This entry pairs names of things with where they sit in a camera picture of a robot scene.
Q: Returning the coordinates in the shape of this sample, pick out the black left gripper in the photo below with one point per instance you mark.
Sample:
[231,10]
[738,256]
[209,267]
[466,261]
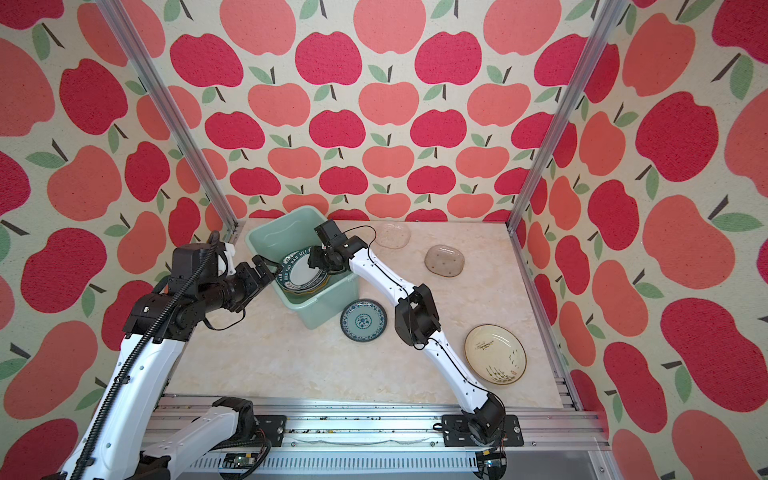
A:
[256,283]

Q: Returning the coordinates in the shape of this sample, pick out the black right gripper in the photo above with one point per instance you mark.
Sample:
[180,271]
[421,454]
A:
[312,258]

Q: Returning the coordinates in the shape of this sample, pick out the dark green lettered rim plate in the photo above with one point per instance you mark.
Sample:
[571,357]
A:
[297,276]

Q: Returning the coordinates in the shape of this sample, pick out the blue green patterned plate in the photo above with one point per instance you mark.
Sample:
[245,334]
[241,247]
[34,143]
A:
[363,321]

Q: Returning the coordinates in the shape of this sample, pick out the cream plate with grass motif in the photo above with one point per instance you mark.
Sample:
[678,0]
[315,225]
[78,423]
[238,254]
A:
[495,354]

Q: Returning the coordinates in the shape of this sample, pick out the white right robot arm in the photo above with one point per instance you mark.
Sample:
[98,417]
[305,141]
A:
[417,324]

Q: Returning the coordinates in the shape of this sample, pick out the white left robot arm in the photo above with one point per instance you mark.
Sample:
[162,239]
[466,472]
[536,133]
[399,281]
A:
[204,278]

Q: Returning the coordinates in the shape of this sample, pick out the clear ribbed glass plate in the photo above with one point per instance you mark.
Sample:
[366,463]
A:
[392,235]

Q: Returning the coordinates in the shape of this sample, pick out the smoky glass dotted plate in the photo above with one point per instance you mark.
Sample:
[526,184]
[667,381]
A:
[445,261]

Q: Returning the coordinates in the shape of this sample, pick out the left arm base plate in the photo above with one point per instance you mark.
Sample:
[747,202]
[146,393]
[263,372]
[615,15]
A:
[264,429]

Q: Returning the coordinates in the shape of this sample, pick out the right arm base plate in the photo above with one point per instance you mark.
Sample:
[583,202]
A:
[461,431]

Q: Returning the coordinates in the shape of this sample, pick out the aluminium front rail frame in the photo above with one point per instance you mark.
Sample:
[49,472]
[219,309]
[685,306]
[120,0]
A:
[356,440]

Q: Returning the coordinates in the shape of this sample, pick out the left aluminium corner post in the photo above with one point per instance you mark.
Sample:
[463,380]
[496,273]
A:
[130,41]

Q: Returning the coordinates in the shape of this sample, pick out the aluminium corner post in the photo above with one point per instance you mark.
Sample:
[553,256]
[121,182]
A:
[130,41]
[606,22]

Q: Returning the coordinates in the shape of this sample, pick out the right aluminium corner post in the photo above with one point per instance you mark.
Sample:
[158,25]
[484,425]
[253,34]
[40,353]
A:
[606,22]

